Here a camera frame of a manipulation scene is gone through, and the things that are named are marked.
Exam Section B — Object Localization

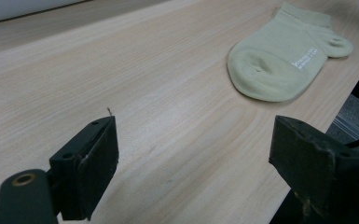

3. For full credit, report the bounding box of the white compartment organizer box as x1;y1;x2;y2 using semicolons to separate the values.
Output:
0;0;87;24

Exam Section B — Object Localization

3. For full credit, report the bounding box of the light green ankle sock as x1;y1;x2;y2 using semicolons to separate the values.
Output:
227;2;354;104

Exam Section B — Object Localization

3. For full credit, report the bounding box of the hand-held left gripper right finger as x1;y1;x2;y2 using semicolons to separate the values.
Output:
268;115;359;224

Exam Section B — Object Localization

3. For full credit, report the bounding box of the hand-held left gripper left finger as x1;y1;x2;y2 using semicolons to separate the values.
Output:
48;115;120;221

